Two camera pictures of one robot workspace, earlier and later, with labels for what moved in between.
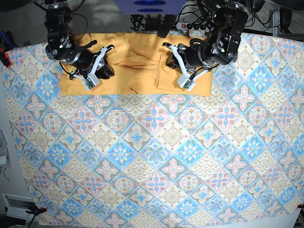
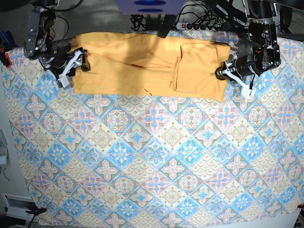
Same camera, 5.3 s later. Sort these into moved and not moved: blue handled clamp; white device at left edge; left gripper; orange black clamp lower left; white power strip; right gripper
Moved: left gripper; right gripper
Not moved: white power strip; blue handled clamp; orange black clamp lower left; white device at left edge
